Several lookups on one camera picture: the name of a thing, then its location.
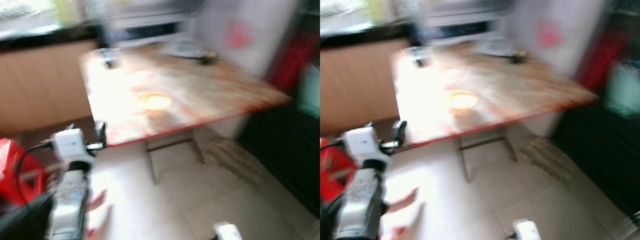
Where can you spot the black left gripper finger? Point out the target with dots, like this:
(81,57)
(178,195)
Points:
(71,128)
(399,132)
(100,132)
(368,126)

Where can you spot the yellow translucent bowl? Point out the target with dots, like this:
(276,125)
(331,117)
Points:
(156,102)
(463,100)

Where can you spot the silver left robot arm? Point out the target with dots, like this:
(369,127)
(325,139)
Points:
(357,205)
(70,205)

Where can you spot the white fridge with red sticker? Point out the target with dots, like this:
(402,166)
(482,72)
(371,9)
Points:
(555,35)
(250,35)

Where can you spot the wooden counter cabinet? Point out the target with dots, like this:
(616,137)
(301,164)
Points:
(40,85)
(355,85)

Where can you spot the bare person foot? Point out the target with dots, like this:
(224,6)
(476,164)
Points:
(97,200)
(402,201)

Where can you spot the red plastic stool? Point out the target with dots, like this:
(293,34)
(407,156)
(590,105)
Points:
(15,170)
(332,175)

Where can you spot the teal cloth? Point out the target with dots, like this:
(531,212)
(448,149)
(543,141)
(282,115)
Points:
(624,90)
(310,92)

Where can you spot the clear drinking glass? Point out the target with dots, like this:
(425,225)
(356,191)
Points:
(421,55)
(108,56)

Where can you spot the black cabinet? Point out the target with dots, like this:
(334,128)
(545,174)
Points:
(600,150)
(285,150)

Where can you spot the red cloth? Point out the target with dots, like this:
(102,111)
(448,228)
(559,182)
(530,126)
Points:
(602,60)
(294,60)

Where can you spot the orange marbled folding table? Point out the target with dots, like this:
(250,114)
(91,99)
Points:
(200,92)
(515,90)

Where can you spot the white and black microwave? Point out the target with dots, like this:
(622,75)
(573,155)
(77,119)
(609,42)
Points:
(457,25)
(145,26)

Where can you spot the white flat tray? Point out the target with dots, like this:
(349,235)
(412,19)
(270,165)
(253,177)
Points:
(494,47)
(182,48)

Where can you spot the small dark object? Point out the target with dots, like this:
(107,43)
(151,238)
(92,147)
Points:
(519,57)
(206,60)

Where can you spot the beige woven doormat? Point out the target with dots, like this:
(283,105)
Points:
(547,157)
(235,160)

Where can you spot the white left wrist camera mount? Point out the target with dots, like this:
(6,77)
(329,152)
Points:
(70,145)
(366,144)

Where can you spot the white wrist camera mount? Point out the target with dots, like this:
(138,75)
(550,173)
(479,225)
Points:
(527,230)
(228,232)
(366,144)
(70,145)

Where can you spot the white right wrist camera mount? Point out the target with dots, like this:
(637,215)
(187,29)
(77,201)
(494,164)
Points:
(228,232)
(527,230)

